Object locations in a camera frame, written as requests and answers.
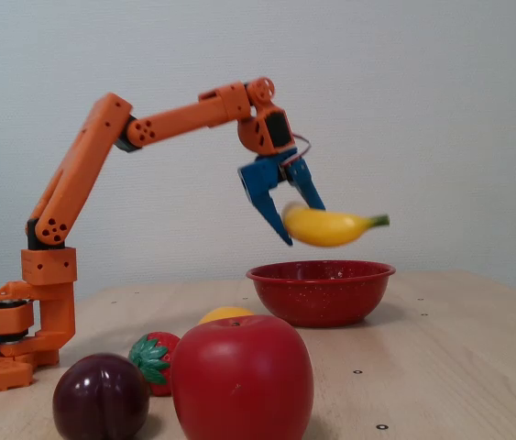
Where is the red toy strawberry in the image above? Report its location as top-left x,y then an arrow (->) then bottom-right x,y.
128,331 -> 182,398

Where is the purple toy plum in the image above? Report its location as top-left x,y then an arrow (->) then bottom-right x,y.
51,352 -> 152,440

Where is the red speckled bowl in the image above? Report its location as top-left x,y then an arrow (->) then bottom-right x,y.
245,259 -> 397,329

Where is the red toy apple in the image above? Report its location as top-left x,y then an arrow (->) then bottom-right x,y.
170,314 -> 315,440

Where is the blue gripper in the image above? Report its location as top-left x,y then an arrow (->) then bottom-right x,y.
237,147 -> 327,248

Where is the yellow toy banana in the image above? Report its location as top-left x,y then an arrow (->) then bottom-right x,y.
281,201 -> 391,249

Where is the white red servo cable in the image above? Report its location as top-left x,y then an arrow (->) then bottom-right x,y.
280,132 -> 313,171

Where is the yellow orange toy fruit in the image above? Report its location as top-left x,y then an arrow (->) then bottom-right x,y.
198,305 -> 256,326

